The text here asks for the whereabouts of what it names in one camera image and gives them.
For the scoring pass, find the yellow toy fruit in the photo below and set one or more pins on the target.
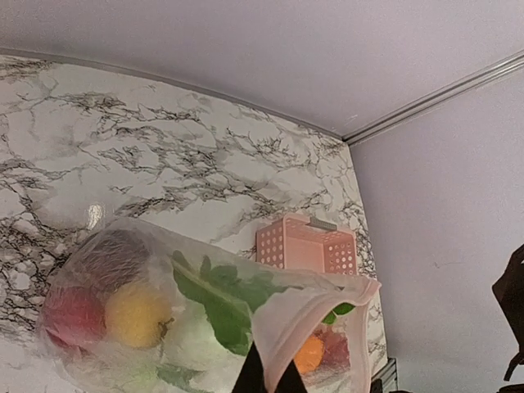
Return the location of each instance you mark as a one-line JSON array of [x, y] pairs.
[[136, 315]]

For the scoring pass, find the clear zip top bag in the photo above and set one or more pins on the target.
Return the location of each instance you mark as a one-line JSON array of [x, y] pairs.
[[312, 303]]

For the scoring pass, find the dark maroon toy food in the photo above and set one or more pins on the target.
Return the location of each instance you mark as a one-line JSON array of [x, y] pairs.
[[112, 259]]

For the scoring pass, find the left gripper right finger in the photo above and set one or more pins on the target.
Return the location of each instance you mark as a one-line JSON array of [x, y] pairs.
[[291, 381]]

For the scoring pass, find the white long toy vegetable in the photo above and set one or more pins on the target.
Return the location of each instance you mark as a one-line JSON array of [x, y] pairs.
[[191, 343]]

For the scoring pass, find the green toy leaf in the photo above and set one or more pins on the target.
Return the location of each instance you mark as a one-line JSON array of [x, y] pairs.
[[228, 300], [178, 376]]

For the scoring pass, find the dark red toy fruit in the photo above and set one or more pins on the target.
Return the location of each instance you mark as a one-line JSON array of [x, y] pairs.
[[336, 350]]

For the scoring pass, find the bright red toy fruit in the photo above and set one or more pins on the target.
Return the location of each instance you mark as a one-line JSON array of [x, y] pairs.
[[73, 318]]

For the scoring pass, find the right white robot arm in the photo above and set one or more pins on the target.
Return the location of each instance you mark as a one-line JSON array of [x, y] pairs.
[[508, 291]]

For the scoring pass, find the orange toy fruit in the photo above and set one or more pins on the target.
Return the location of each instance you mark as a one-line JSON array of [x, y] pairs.
[[310, 355]]

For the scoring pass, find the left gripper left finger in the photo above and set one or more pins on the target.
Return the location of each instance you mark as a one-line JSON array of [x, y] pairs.
[[251, 377]]

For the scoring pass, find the pink plastic basket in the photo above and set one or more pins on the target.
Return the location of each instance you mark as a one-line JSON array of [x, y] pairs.
[[306, 242]]

